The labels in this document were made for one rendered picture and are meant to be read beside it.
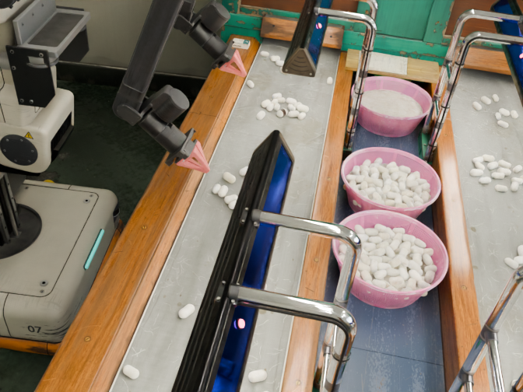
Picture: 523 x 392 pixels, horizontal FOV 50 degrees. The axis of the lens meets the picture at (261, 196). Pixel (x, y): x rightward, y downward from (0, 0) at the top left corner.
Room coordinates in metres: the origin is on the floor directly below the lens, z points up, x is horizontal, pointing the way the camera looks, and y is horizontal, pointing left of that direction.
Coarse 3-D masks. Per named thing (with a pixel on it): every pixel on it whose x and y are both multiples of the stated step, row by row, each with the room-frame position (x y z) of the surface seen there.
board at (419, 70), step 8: (352, 56) 1.90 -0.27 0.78; (352, 64) 1.84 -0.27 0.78; (408, 64) 1.88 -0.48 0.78; (416, 64) 1.89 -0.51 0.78; (424, 64) 1.90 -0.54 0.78; (432, 64) 1.90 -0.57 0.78; (368, 72) 1.80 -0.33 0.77; (376, 72) 1.80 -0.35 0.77; (384, 72) 1.80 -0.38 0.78; (408, 72) 1.82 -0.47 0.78; (416, 72) 1.82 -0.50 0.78; (424, 72) 1.83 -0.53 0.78; (432, 72) 1.83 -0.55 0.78; (416, 80) 1.78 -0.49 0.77; (424, 80) 1.78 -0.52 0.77; (432, 80) 1.78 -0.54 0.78
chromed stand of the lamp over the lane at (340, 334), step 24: (264, 216) 0.61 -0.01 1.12; (288, 216) 0.62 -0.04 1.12; (360, 240) 0.60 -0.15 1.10; (240, 288) 0.47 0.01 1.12; (288, 312) 0.45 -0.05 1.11; (312, 312) 0.45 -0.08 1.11; (336, 312) 0.45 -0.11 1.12; (336, 336) 0.53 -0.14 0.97; (336, 360) 0.44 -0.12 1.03; (336, 384) 0.44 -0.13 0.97
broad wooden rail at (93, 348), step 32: (224, 96) 1.55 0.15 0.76; (160, 192) 1.06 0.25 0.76; (192, 192) 1.09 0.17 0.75; (128, 224) 0.93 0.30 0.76; (160, 224) 0.94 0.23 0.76; (128, 256) 0.84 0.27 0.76; (160, 256) 0.86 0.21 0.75; (96, 288) 0.74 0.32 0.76; (128, 288) 0.75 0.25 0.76; (96, 320) 0.66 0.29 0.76; (128, 320) 0.67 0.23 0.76; (64, 352) 0.58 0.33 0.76; (96, 352) 0.59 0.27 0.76; (64, 384) 0.52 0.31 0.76; (96, 384) 0.53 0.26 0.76
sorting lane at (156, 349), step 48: (288, 48) 1.99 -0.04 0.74; (240, 96) 1.60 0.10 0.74; (288, 96) 1.63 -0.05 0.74; (240, 144) 1.33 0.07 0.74; (288, 144) 1.36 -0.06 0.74; (288, 192) 1.14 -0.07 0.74; (192, 240) 0.93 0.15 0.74; (288, 240) 0.96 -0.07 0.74; (192, 288) 0.79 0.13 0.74; (288, 288) 0.81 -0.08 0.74; (144, 336) 0.65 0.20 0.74; (288, 336) 0.69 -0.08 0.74; (144, 384) 0.55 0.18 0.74
